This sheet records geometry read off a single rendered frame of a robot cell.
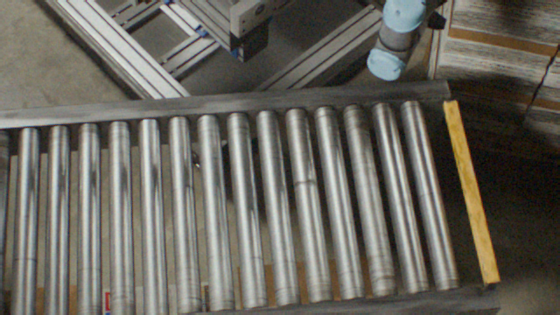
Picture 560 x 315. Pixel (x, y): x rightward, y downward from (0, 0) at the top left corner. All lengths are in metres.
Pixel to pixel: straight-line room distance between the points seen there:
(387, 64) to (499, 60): 0.72
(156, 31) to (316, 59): 0.52
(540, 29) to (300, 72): 0.77
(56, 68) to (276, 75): 0.79
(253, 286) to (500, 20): 0.98
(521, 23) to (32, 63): 1.64
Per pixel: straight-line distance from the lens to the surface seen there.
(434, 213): 1.78
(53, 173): 1.83
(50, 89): 2.93
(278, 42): 2.71
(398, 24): 1.62
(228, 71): 2.64
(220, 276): 1.68
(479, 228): 1.77
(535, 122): 2.59
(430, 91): 1.94
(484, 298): 1.73
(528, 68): 2.37
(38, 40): 3.06
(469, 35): 2.28
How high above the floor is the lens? 2.37
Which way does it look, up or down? 61 degrees down
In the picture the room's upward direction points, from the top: 5 degrees clockwise
